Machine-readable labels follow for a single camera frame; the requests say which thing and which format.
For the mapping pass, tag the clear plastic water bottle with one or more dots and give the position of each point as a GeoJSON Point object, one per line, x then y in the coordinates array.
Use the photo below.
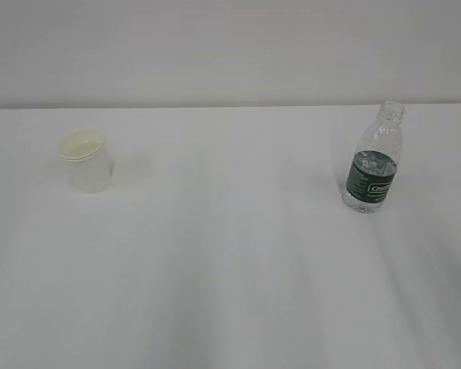
{"type": "Point", "coordinates": [375, 161]}

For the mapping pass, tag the white paper cup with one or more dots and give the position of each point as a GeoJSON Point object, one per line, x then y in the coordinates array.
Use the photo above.
{"type": "Point", "coordinates": [85, 156]}

